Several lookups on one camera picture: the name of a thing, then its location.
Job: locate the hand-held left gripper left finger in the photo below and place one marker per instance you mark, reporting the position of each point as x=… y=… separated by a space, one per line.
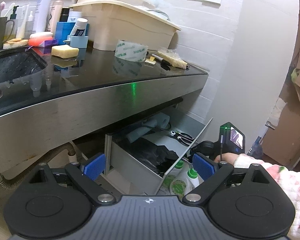
x=94 y=168

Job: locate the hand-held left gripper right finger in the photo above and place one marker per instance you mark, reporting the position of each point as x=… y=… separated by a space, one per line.
x=202 y=167

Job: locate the black front drawer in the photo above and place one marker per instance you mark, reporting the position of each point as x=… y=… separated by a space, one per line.
x=135 y=163

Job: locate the person's right hand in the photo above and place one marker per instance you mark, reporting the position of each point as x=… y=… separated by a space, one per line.
x=226 y=158

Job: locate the white bottle with green cap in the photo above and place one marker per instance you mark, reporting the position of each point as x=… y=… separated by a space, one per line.
x=192 y=178
x=178 y=167

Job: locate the black plastic bag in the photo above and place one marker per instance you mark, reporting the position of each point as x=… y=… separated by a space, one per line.
x=156 y=155

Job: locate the white crumpled cloth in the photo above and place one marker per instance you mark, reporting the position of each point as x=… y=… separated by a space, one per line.
x=277 y=111

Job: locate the black counter with steel edge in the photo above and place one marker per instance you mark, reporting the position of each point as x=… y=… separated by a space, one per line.
x=77 y=110

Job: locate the yellow sponge in clear packet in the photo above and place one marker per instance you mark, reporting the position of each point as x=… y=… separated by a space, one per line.
x=173 y=61

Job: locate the black marker pen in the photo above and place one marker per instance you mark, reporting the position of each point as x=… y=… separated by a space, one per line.
x=162 y=61

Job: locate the small yellow brush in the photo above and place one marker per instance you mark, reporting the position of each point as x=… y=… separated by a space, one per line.
x=150 y=60

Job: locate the yellow soap bar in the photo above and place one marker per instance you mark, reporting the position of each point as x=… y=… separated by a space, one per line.
x=64 y=51

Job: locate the clear tape roll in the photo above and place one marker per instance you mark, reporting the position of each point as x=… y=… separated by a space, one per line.
x=130 y=52

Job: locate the light blue toothpaste holder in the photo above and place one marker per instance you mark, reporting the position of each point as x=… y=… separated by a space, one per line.
x=78 y=42

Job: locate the black sink basin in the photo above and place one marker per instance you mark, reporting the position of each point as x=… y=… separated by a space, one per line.
x=12 y=66

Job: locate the white toothpaste tube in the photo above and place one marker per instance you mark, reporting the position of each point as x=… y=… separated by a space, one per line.
x=78 y=28

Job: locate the blue box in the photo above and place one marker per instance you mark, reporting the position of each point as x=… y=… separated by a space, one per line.
x=62 y=31

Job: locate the stack of white plates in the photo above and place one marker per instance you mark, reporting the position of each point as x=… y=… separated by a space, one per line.
x=160 y=15

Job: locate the white soap bar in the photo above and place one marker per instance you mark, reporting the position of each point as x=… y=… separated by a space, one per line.
x=41 y=35

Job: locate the beige plastic dish rack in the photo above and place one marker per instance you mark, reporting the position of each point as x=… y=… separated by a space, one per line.
x=130 y=28

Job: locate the wooden soap dish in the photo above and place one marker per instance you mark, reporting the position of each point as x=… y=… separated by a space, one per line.
x=14 y=43

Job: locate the white jar with blue label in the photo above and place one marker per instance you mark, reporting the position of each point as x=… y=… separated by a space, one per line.
x=73 y=17

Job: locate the small dark bottle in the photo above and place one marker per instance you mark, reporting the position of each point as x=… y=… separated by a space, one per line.
x=64 y=15

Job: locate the small clear dropper bottle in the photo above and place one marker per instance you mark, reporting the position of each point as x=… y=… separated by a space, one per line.
x=29 y=26

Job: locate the pale pink spray bottle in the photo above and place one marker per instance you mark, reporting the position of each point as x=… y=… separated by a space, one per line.
x=55 y=12

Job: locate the white cosmetic tube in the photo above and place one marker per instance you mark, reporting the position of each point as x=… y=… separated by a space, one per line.
x=22 y=22

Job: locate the tall white bottle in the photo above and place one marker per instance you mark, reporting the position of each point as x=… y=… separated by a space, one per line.
x=41 y=12

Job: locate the dark pump bottle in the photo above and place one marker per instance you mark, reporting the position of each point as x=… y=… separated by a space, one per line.
x=12 y=17

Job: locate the white toothbrush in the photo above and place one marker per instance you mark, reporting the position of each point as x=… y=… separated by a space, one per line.
x=9 y=10

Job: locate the pink toothbrush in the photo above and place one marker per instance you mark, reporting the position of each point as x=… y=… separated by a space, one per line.
x=1 y=8

